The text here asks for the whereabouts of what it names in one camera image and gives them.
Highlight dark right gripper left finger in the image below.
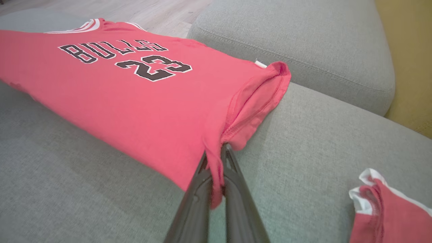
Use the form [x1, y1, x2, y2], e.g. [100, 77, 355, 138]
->
[164, 152, 215, 243]

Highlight red shorts with white trim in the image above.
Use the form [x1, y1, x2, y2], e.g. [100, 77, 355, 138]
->
[349, 168, 432, 243]

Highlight red Bulls basketball jersey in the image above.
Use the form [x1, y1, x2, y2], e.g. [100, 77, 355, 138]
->
[0, 18, 292, 210]

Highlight mustard yellow rug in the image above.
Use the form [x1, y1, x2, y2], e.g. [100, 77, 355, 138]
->
[375, 0, 432, 139]

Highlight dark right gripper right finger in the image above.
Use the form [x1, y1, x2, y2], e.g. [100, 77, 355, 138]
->
[221, 143, 270, 243]

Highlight grey sofa side cushion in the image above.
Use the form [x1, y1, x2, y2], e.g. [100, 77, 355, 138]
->
[187, 0, 396, 117]

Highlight grey sofa seat cushion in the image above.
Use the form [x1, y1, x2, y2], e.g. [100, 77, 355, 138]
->
[0, 8, 432, 243]

